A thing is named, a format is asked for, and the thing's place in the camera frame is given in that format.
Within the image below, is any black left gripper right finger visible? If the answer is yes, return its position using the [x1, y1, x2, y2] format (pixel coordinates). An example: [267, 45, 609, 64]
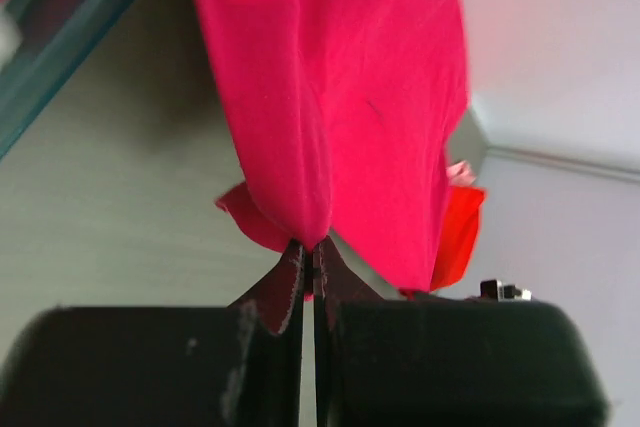
[310, 237, 389, 426]

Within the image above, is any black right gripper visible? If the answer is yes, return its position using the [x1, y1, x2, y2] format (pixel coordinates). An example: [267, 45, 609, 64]
[470, 279, 533, 302]

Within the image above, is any folded light pink t shirt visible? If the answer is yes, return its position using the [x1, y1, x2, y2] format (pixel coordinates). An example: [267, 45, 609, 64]
[446, 160, 476, 187]

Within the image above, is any teal laundry basket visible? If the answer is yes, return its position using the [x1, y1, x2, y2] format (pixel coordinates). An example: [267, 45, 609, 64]
[1, 0, 133, 153]

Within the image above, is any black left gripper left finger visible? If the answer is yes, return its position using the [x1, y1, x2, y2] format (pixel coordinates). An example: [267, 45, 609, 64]
[220, 241, 305, 426]

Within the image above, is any folded red t shirt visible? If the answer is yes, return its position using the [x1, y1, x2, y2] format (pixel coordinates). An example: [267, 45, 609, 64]
[426, 186, 486, 293]

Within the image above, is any magenta pink t shirt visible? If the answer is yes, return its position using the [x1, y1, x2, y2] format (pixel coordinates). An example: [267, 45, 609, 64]
[195, 0, 469, 291]

